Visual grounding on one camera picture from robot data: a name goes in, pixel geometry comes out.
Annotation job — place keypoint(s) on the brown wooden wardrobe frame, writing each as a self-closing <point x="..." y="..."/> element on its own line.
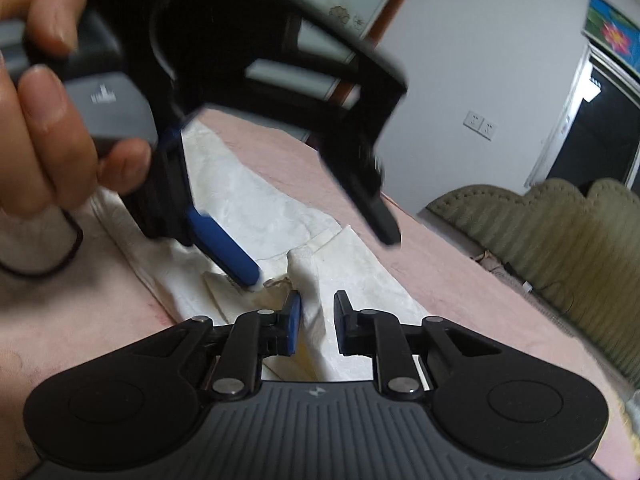
<point x="395" y="10"/>

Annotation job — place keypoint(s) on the white wall socket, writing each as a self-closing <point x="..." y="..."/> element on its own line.
<point x="472" y="120"/>
<point x="488" y="128"/>

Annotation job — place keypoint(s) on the olive upholstered headboard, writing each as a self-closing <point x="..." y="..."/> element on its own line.
<point x="575" y="240"/>

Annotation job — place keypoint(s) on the dark window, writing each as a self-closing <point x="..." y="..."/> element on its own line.
<point x="605" y="125"/>

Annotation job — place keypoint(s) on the black wrist band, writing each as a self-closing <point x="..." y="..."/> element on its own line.
<point x="75" y="245"/>

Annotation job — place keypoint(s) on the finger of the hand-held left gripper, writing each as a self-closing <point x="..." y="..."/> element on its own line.
<point x="370" y="125"/>
<point x="225" y="250"/>

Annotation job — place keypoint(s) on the flower print picture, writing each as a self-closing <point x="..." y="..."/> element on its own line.
<point x="615" y="30"/>

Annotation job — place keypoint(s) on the small brown cloth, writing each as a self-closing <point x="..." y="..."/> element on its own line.
<point x="482" y="256"/>

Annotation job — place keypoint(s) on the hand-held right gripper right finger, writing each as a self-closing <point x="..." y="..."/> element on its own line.
<point x="341" y="322"/>

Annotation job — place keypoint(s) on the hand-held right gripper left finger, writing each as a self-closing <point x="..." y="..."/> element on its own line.
<point x="294" y="322"/>

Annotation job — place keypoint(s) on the white pants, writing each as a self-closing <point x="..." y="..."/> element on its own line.
<point x="240" y="200"/>

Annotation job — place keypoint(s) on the pink bed blanket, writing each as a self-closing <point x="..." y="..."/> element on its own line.
<point x="425" y="265"/>

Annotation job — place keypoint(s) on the person's left hand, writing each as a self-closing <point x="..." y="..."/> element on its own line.
<point x="55" y="150"/>

